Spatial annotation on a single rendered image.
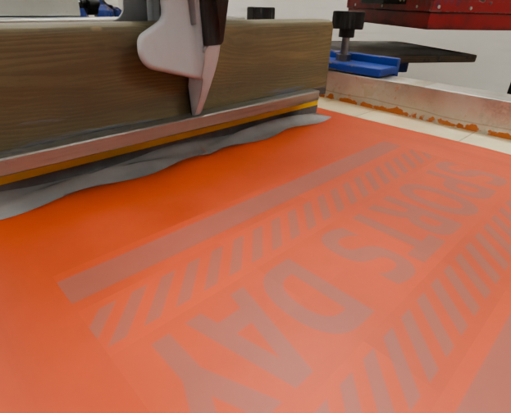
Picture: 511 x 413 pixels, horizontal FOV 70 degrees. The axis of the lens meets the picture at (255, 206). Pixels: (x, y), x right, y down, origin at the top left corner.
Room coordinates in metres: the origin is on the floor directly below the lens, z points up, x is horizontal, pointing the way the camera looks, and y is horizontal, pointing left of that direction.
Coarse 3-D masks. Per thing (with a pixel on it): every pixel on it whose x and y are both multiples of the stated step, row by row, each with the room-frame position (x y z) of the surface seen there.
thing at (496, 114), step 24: (336, 72) 0.51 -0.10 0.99; (336, 96) 0.50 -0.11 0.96; (360, 96) 0.48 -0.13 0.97; (384, 96) 0.45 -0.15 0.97; (408, 96) 0.43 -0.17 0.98; (432, 96) 0.41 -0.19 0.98; (456, 96) 0.40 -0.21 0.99; (480, 96) 0.38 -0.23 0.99; (504, 96) 0.38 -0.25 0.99; (432, 120) 0.41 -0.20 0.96; (456, 120) 0.39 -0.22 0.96; (480, 120) 0.38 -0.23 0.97; (504, 120) 0.36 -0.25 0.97
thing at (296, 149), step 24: (336, 120) 0.40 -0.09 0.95; (360, 120) 0.40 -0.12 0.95; (240, 144) 0.32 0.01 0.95; (264, 144) 0.32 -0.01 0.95; (288, 144) 0.32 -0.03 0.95; (312, 144) 0.32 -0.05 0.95; (336, 144) 0.32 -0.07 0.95; (360, 144) 0.33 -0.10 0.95; (408, 144) 0.33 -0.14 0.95; (432, 144) 0.33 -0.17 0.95; (456, 144) 0.33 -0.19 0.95; (240, 168) 0.26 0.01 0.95; (264, 168) 0.26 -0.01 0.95; (288, 168) 0.26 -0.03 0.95; (504, 168) 0.28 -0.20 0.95
